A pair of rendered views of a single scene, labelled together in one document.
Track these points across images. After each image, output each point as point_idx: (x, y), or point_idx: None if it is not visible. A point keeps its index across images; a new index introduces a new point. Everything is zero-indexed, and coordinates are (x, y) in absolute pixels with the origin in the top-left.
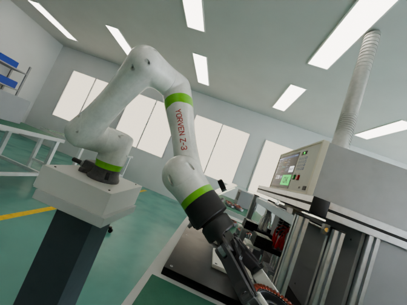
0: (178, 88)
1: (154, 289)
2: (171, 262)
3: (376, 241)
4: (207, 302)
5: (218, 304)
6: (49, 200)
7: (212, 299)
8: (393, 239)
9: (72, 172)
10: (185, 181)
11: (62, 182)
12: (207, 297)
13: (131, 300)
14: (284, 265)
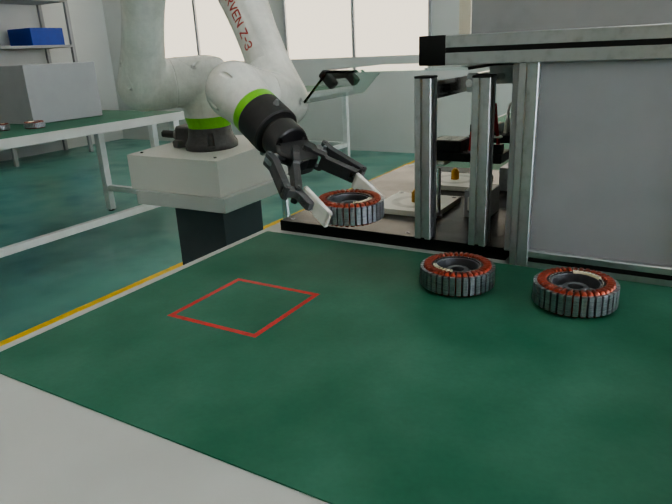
0: None
1: (261, 239)
2: (296, 216)
3: (532, 68)
4: (333, 241)
5: (351, 242)
6: (156, 198)
7: (345, 239)
8: (559, 52)
9: (164, 152)
10: (225, 98)
11: (157, 170)
12: (338, 239)
13: (229, 247)
14: (416, 162)
